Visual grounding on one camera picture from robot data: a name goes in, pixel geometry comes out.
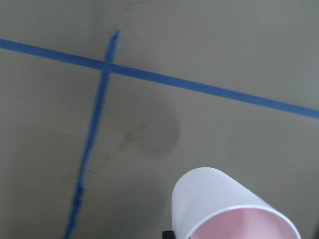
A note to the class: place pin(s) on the pink paper cup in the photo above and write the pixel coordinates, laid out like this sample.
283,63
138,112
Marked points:
208,204

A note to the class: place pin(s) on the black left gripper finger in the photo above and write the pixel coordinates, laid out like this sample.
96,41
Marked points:
168,235

